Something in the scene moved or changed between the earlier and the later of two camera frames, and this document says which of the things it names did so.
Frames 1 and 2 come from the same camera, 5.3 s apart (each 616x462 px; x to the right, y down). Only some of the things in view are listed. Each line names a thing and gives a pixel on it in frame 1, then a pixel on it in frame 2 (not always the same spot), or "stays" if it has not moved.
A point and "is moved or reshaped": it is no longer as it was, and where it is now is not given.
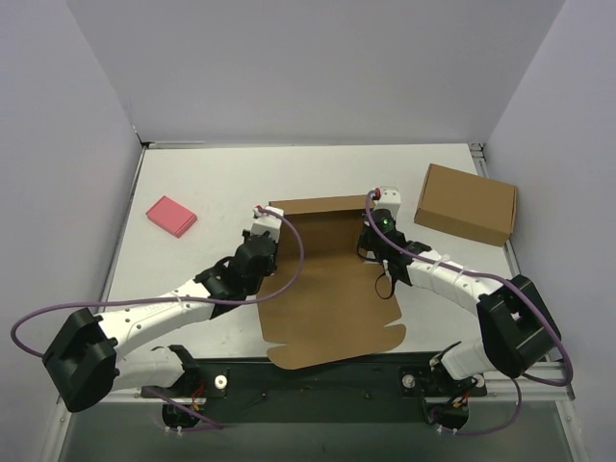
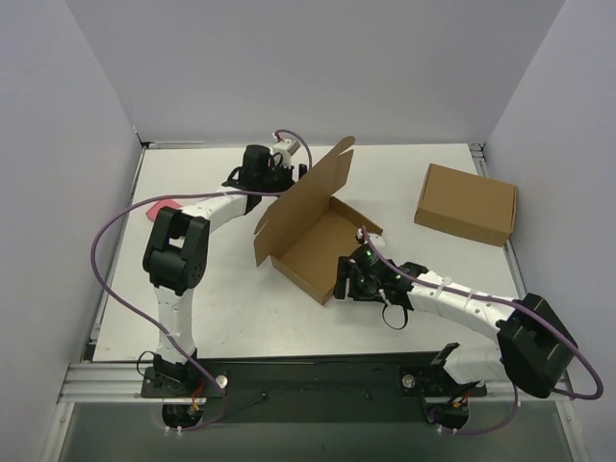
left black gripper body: x=268 y=243 -> x=287 y=172
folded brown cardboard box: x=469 y=204 stays
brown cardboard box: x=334 y=313 is moved or reshaped
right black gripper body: x=368 y=239 -> x=345 y=277
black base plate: x=403 y=387 stays
